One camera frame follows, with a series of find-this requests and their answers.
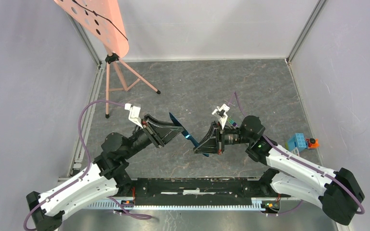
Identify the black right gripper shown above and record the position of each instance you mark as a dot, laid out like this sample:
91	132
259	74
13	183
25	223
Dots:
214	141

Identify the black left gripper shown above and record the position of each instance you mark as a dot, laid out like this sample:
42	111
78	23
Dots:
160	132

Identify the iridescent rainbow metal fork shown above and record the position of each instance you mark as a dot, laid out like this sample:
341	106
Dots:
232	122

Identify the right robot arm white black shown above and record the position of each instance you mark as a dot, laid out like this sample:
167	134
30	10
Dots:
337	193

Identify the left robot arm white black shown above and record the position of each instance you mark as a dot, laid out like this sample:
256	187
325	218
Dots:
105	176

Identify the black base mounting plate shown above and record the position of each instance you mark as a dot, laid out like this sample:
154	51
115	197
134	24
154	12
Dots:
197	191

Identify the white toy piece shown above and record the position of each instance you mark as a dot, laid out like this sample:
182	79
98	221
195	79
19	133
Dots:
296	152

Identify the blue toy brick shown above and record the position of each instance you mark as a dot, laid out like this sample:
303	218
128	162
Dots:
297	141

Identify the orange toy piece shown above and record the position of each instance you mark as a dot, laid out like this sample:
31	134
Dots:
312	143

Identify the pink music stand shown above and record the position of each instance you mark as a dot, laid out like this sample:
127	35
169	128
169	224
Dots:
103	19

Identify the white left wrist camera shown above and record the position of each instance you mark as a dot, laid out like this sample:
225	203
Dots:
134	114

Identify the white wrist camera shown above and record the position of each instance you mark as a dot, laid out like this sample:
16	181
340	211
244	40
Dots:
134	114
220	112

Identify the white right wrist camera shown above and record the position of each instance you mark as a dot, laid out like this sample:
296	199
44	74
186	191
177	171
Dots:
220	112

